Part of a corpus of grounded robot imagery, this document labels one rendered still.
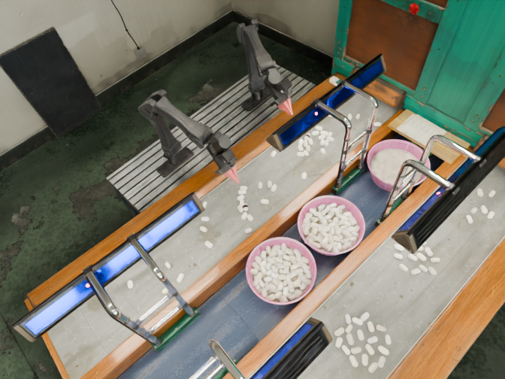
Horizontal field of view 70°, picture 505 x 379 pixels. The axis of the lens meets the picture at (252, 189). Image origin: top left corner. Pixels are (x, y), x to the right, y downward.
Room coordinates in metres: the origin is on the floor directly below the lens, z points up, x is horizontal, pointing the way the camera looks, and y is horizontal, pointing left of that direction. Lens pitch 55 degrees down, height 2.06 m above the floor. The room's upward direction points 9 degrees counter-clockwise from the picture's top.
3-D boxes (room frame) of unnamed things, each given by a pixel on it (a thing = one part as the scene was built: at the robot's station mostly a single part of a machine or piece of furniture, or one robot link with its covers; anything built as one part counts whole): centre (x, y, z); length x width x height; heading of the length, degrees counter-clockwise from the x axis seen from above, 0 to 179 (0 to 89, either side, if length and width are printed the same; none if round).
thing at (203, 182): (1.03, 0.15, 0.67); 1.81 x 0.12 x 0.19; 124
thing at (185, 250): (0.86, 0.04, 0.73); 1.81 x 0.30 x 0.02; 124
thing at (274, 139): (1.06, -0.36, 1.08); 0.62 x 0.08 x 0.07; 124
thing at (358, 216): (0.67, -0.29, 0.72); 0.27 x 0.27 x 0.10
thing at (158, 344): (0.44, 0.41, 0.90); 0.20 x 0.19 x 0.45; 124
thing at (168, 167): (1.20, 0.36, 0.71); 0.20 x 0.07 x 0.08; 128
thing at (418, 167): (0.65, -0.62, 0.90); 0.20 x 0.19 x 0.45; 124
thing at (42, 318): (0.51, 0.45, 1.08); 0.62 x 0.08 x 0.07; 124
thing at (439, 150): (1.04, -0.84, 0.77); 0.33 x 0.15 x 0.01; 34
